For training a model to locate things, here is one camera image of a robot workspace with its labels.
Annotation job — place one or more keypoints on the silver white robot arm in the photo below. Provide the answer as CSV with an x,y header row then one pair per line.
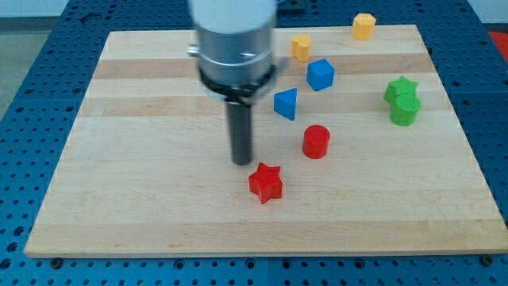
x,y
234,53

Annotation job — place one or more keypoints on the blue cube block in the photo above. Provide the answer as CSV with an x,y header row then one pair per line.
x,y
320,74

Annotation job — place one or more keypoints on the red star block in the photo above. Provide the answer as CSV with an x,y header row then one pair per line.
x,y
266,183

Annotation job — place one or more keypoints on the yellow hexagon block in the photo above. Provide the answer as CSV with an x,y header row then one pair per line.
x,y
363,26

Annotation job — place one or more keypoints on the light wooden board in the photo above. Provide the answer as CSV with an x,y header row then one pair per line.
x,y
146,170

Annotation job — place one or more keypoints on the yellow heart block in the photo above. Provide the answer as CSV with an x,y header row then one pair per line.
x,y
301,46

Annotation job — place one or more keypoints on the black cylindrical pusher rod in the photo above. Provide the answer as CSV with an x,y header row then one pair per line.
x,y
239,119

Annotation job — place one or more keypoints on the blue triangle block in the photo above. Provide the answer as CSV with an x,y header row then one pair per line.
x,y
285,103

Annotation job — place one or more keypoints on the green star block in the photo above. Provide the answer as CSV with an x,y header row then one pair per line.
x,y
400,86

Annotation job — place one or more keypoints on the red cylinder block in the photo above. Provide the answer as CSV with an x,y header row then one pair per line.
x,y
316,141

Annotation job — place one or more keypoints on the green cylinder block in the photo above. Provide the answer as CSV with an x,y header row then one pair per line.
x,y
404,109

